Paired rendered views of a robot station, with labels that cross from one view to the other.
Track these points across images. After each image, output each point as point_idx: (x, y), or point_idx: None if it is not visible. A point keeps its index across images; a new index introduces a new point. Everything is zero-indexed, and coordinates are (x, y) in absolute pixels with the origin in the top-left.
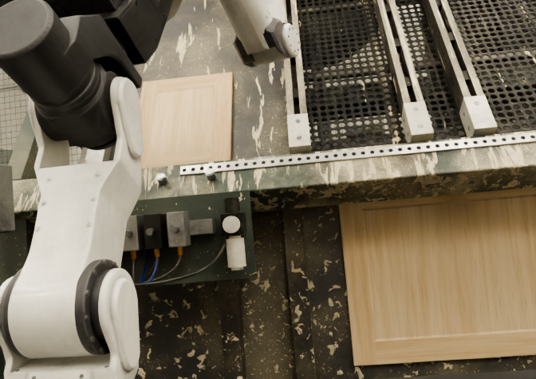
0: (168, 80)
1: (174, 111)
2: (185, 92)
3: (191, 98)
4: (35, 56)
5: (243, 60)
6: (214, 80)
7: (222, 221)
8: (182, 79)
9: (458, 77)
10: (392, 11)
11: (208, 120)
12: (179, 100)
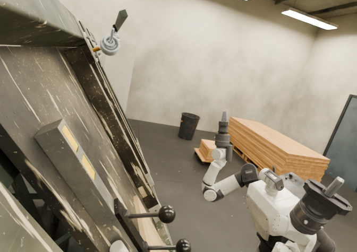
0: (145, 234)
1: (156, 251)
2: (148, 232)
3: (150, 232)
4: None
5: (215, 201)
6: (141, 208)
7: None
8: (143, 224)
9: (141, 153)
10: (124, 122)
11: (155, 236)
12: (152, 241)
